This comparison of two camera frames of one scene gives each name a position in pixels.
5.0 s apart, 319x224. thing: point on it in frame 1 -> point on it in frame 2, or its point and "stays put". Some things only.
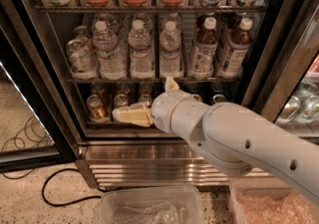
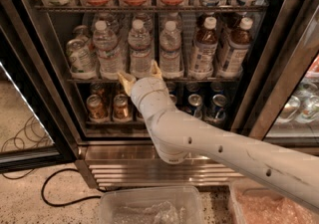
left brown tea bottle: x=205 y=50 stays put
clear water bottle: x=169 y=53 stays put
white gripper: x=163 y=110 -> x=147 y=88
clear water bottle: x=140 y=43 stays put
